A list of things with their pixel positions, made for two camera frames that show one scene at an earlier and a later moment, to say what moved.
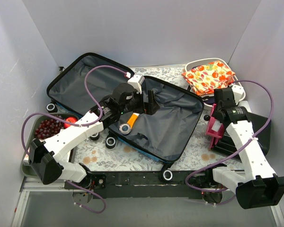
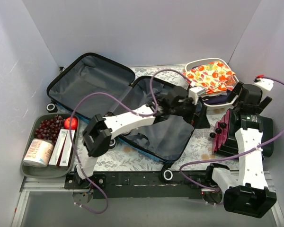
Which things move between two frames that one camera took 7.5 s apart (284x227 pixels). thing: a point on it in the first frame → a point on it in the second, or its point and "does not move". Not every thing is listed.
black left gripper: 144,103 → 198,113
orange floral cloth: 205,79 does not move
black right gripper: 217,128 → 228,136
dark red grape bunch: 48,128 does not move
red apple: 70,119 does not move
